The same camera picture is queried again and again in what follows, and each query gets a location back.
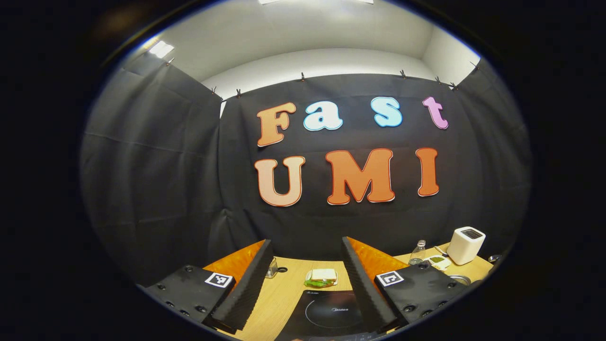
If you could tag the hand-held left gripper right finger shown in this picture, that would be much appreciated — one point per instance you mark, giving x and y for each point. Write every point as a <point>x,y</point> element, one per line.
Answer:
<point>362,284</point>

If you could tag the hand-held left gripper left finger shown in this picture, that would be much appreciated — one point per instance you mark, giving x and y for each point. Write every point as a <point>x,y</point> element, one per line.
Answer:
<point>248,284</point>

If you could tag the sandwich with lettuce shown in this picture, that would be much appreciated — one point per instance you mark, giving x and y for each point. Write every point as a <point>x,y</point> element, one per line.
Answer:
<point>323,275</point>

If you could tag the small ceiling light panel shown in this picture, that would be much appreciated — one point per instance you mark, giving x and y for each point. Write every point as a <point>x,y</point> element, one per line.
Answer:
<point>161,49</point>

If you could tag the black induction cooktop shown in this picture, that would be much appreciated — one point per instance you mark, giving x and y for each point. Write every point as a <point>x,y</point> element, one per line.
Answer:
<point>326,315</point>

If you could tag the clear plastic bottle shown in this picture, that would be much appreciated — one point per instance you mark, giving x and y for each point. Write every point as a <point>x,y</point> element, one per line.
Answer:
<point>417,253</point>

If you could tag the white spoon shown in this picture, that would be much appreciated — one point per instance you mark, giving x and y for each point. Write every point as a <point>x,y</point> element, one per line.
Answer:
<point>441,250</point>

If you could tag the large ceiling light panel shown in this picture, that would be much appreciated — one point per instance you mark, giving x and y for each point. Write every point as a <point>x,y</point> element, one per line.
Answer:
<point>267,1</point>

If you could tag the small white plate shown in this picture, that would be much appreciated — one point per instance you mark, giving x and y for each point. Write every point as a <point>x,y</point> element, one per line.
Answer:
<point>307,275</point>

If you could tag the white divided bean dish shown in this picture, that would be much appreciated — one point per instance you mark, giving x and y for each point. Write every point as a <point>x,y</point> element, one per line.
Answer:
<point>438,260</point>

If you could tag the row of black clips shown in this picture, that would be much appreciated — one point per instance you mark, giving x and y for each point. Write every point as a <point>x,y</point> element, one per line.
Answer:
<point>302,76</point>

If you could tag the white box appliance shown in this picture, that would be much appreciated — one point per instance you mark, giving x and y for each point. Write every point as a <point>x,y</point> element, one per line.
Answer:
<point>466,245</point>

